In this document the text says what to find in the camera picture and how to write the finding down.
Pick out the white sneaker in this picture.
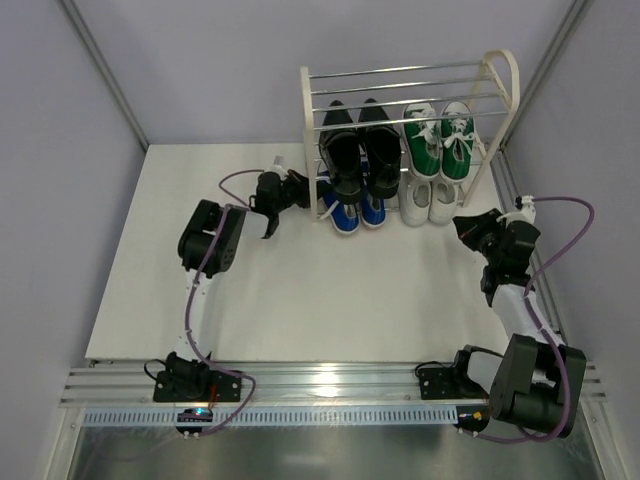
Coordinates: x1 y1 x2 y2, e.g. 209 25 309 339
429 180 458 225
399 177 432 227

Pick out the blue canvas sneaker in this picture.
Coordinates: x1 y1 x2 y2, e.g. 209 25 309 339
360 159 386 229
318 171 360 235

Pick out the black leather shoe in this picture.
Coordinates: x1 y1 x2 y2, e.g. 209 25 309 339
318 100 363 205
358 124 401 199

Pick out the green canvas sneaker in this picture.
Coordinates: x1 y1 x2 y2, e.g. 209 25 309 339
402 102 442 180
440 101 476 184

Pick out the cream metal shoe rack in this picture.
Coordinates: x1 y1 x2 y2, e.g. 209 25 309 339
300 49 521 220

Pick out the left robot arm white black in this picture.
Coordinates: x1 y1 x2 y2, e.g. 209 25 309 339
149 167 311 403

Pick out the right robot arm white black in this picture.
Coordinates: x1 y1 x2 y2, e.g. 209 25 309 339
453 207 586 441

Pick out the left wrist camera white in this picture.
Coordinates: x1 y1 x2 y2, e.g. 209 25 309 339
269 155 288 180

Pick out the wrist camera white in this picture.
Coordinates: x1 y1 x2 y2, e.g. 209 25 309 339
497 195 536 225
269 155 288 180

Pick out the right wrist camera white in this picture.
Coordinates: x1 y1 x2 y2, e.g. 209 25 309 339
497 195 536 225

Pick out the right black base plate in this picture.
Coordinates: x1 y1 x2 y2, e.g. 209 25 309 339
414 362 485 400

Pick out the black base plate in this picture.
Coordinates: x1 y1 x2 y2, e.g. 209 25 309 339
414 362 485 400
152 369 241 403

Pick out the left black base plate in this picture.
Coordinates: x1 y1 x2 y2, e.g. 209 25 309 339
152 369 241 403

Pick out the slotted grey cable duct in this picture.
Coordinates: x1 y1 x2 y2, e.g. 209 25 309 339
82 404 459 428

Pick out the aluminium mounting rail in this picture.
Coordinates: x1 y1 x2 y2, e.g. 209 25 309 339
59 360 609 409

